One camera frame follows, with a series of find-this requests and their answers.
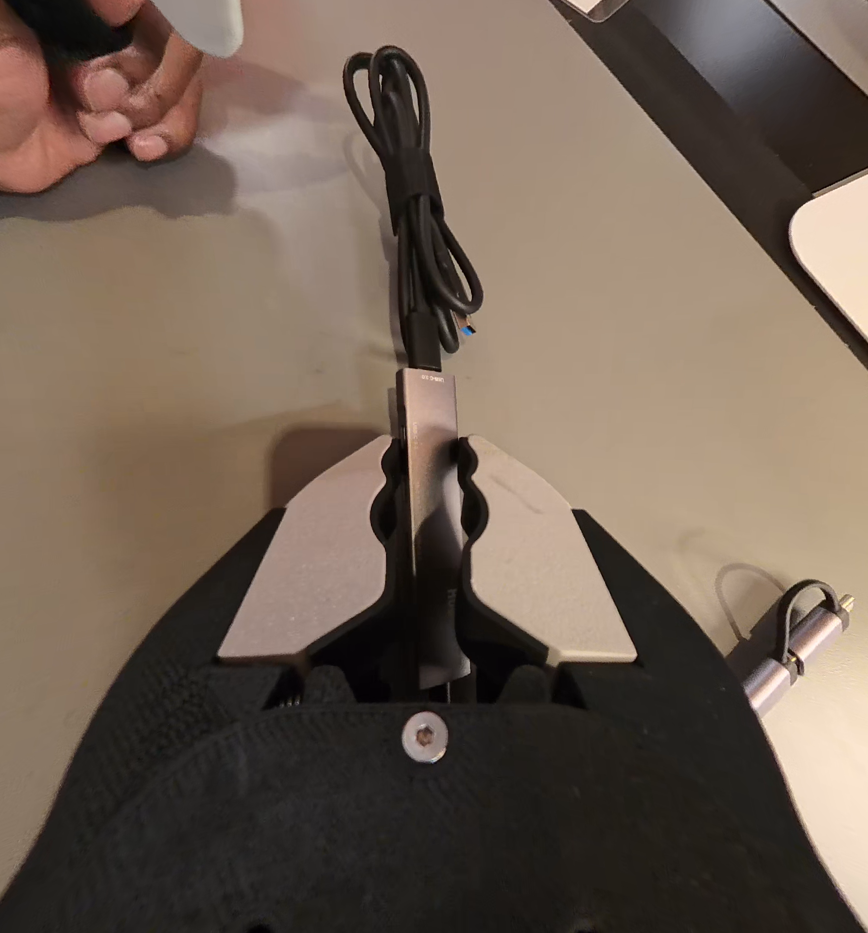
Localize person's left hand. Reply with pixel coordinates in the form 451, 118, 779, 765
0, 0, 207, 195

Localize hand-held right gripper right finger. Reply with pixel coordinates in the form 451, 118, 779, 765
456, 435, 639, 670

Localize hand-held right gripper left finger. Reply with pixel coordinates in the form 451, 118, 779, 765
217, 435, 406, 670

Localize black usb-c cable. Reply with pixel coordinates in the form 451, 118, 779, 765
342, 45, 486, 374

